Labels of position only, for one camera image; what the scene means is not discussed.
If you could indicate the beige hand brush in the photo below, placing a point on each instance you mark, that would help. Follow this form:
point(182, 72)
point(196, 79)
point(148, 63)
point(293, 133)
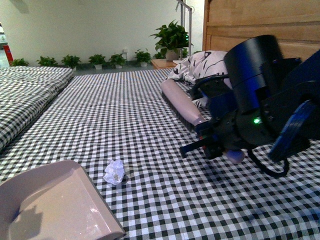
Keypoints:
point(182, 102)

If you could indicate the large potted green plant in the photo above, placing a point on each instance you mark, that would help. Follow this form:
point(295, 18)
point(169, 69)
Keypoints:
point(172, 38)

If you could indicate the black white patterned pillow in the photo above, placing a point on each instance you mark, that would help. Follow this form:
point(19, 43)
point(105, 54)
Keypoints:
point(199, 65)

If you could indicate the beige plastic dustpan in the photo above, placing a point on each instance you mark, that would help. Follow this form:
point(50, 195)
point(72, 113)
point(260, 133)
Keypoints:
point(56, 201)

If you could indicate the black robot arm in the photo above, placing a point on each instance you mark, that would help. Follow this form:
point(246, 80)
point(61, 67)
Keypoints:
point(220, 101)

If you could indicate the grey metal stand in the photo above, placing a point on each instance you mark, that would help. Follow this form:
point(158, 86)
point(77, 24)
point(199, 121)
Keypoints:
point(186, 13)

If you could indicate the folded checkered quilt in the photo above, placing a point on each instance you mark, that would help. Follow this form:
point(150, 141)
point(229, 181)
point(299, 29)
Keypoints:
point(24, 93)

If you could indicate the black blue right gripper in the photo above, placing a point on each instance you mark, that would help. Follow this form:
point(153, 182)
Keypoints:
point(277, 101)

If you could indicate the small potted green plant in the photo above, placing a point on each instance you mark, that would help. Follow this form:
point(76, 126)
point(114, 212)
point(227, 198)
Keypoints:
point(117, 61)
point(19, 62)
point(98, 60)
point(71, 61)
point(47, 61)
point(143, 57)

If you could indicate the black white checkered bedsheet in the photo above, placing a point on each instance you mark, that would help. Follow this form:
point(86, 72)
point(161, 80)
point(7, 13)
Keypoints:
point(162, 196)

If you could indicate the far wooden nightstand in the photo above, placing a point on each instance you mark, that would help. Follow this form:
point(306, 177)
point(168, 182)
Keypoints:
point(162, 64)

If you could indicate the white paper trash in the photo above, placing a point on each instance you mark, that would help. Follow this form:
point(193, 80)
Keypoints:
point(114, 172)

